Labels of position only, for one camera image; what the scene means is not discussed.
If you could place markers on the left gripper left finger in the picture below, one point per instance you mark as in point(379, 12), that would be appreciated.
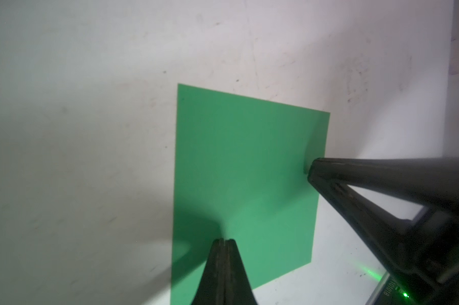
point(211, 287)

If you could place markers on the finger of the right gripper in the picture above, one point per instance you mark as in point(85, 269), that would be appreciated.
point(432, 183)

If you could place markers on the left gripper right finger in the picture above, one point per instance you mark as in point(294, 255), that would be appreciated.
point(237, 288)

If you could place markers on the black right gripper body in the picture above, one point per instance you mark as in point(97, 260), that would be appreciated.
point(421, 258)

